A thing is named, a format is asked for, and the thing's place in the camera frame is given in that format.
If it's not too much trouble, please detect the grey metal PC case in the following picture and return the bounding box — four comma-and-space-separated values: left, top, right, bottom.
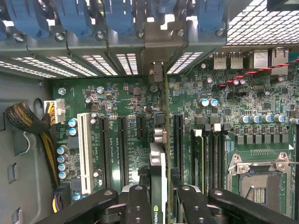
0, 0, 299, 224

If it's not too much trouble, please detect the silver ethernet port block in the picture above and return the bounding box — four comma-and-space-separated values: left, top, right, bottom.
271, 47, 290, 76

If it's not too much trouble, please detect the metal socket cover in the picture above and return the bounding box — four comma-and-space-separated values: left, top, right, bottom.
237, 161, 290, 175

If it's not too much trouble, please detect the red black twisted wire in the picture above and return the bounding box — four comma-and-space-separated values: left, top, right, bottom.
219, 58, 299, 89

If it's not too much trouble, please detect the short black expansion slot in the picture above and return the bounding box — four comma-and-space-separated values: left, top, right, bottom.
136, 115, 147, 140

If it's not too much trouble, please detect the white PCI expansion slot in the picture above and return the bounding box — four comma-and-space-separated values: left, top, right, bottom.
76, 112, 92, 195

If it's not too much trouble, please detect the silver USB port block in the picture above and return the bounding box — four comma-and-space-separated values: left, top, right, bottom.
214, 52, 227, 70
230, 52, 243, 70

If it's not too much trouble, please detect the black yellow braided power cable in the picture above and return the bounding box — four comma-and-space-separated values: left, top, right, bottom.
5, 101, 60, 191

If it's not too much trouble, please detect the black connector with coloured wires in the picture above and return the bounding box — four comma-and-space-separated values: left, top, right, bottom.
52, 183, 72, 213

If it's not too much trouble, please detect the green motherboard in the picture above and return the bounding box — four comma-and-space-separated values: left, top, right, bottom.
52, 52, 299, 224

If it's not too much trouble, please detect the grey rear port block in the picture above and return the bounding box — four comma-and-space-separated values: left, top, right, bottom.
253, 49, 272, 69

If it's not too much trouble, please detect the white power connector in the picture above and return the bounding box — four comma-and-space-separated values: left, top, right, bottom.
43, 98, 66, 125

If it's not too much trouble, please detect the long black expansion slot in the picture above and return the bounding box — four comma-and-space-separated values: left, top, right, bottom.
116, 116, 129, 187
99, 116, 112, 190
173, 113, 185, 178

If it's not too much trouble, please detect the CPU socket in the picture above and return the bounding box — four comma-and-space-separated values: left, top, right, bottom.
228, 153, 297, 224

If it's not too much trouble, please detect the black RAM slot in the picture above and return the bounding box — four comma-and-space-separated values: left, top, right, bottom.
205, 125, 214, 191
221, 123, 231, 190
213, 123, 222, 191

